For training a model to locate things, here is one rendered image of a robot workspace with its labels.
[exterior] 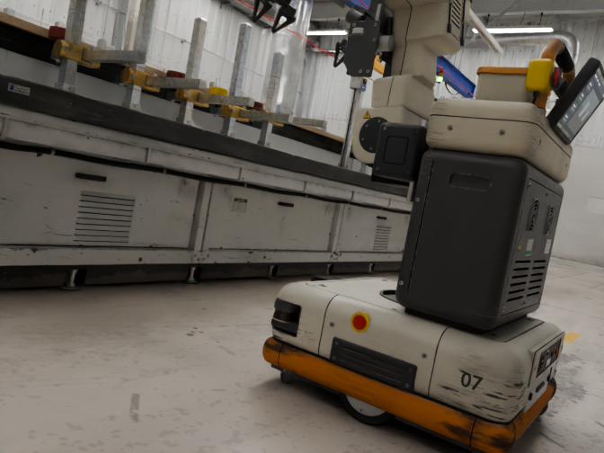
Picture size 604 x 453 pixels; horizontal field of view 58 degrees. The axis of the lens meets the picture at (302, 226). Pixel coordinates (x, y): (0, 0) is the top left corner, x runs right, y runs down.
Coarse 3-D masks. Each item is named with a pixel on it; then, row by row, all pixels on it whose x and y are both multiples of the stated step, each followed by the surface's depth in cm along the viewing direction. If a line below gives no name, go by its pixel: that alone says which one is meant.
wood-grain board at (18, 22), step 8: (0, 16) 166; (8, 16) 168; (8, 24) 169; (16, 24) 170; (24, 24) 172; (32, 24) 174; (32, 32) 175; (40, 32) 177; (48, 32) 178; (88, 48) 191; (96, 48) 194; (152, 72) 215; (160, 72) 218; (208, 88) 240; (304, 128) 305; (312, 128) 311; (328, 136) 326; (336, 136) 334
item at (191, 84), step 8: (120, 80) 197; (152, 80) 188; (160, 80) 186; (168, 80) 184; (176, 80) 181; (184, 80) 179; (192, 80) 177; (200, 80) 176; (176, 88) 185; (184, 88) 182; (192, 88) 179; (200, 88) 176
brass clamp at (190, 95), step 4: (176, 92) 207; (180, 92) 206; (184, 92) 205; (188, 92) 206; (192, 92) 208; (196, 92) 210; (200, 92) 211; (176, 96) 207; (180, 96) 206; (184, 96) 206; (188, 96) 207; (192, 96) 208; (196, 96) 210; (180, 100) 209; (184, 100) 207; (188, 100) 207; (192, 100) 209; (196, 100) 210; (196, 104) 214; (200, 104) 213; (204, 104) 214; (208, 104) 216
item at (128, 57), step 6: (84, 54) 168; (90, 54) 167; (96, 54) 165; (102, 54) 163; (108, 54) 162; (114, 54) 160; (120, 54) 159; (126, 54) 157; (132, 54) 156; (138, 54) 155; (144, 54) 156; (60, 60) 179; (90, 60) 169; (96, 60) 166; (102, 60) 164; (108, 60) 163; (114, 60) 161; (120, 60) 159; (126, 60) 157; (132, 60) 156; (138, 60) 155; (144, 60) 157
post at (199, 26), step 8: (200, 24) 206; (192, 32) 208; (200, 32) 207; (192, 40) 208; (200, 40) 208; (192, 48) 207; (200, 48) 208; (192, 56) 207; (200, 56) 209; (192, 64) 207; (192, 72) 207; (184, 104) 208; (192, 104) 210; (184, 112) 208
